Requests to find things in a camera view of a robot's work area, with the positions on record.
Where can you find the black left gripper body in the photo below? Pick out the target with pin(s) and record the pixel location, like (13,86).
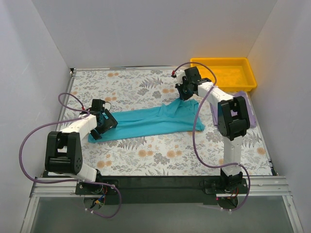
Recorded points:
(107,124)

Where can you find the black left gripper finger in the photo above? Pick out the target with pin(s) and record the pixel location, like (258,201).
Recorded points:
(109,122)
(95,135)

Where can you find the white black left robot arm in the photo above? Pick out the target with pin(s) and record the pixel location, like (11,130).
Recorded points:
(64,151)

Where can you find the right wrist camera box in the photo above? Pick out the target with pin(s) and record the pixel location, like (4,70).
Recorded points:
(178,76)

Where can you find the aluminium table frame rail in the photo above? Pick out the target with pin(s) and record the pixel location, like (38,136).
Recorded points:
(57,186)

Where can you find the yellow plastic tray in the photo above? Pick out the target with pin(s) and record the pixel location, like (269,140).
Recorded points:
(232,74)

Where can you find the teal t shirt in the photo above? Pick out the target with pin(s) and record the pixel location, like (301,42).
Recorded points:
(178,116)

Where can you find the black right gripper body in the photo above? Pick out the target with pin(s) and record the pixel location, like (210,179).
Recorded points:
(184,90)

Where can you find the floral patterned table mat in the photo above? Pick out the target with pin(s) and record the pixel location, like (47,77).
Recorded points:
(175,154)

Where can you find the folded purple t shirt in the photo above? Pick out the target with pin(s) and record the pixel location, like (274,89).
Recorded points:
(252,118)

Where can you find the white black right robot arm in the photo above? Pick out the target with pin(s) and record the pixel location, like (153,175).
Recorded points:
(232,121)

